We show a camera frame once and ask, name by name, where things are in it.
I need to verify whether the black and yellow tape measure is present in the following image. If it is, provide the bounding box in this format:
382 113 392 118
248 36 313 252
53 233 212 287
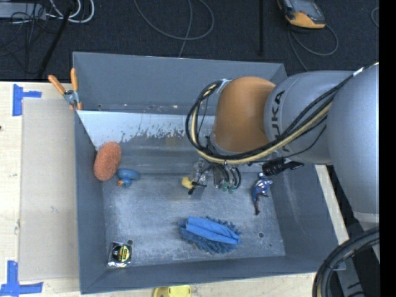
107 241 134 269

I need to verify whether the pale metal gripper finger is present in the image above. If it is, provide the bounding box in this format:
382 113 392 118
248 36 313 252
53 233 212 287
191 185 207 200
190 161 205 183

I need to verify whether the yellow and black small toy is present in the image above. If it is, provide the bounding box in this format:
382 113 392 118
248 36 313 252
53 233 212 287
181 176 207 196

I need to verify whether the grey metal bin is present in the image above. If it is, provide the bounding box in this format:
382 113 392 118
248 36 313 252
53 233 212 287
71 51 342 295

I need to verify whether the blue toy action figure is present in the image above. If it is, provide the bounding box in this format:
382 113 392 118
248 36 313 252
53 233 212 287
251 172 274 216

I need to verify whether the black cylinder on white bracket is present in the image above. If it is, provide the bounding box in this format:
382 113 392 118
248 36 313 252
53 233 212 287
261 157 306 177

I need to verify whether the orange oval sponge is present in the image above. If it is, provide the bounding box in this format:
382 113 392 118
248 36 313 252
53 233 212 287
93 141 123 183

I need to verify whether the blue toy duck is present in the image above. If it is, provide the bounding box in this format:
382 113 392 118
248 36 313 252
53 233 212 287
116 168 141 189

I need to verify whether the blue microfibre duster cloth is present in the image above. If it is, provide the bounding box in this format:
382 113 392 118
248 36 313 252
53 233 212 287
178 215 243 255

